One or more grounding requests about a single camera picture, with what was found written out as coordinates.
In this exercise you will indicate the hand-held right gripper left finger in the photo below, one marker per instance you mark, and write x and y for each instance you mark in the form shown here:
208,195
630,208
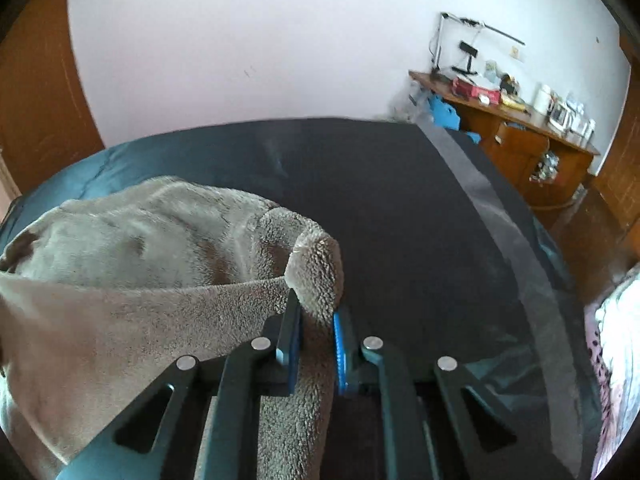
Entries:
292,342

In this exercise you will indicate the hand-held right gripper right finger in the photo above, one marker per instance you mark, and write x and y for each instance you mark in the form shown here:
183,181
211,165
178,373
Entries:
341,350

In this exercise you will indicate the beige fluffy towel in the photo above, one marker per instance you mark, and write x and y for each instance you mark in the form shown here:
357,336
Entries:
125,300

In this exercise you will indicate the black bed cover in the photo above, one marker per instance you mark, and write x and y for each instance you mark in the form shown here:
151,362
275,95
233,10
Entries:
400,235

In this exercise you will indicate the dark teal quilt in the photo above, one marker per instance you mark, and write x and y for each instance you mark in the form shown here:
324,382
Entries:
100,170

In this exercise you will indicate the blue bag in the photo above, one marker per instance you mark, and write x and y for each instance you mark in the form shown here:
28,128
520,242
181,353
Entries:
445,112

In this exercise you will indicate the brown wooden desk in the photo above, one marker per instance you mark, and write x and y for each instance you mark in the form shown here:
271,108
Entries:
520,145

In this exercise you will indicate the white patterned blanket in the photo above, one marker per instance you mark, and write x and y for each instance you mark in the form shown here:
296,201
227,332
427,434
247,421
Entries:
617,340

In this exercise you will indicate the red box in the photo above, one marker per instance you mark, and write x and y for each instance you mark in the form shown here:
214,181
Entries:
470,90

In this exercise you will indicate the white jug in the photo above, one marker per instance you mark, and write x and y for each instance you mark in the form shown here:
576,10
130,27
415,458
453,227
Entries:
541,97

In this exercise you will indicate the brown wooden door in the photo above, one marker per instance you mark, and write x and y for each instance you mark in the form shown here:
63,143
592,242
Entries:
622,170

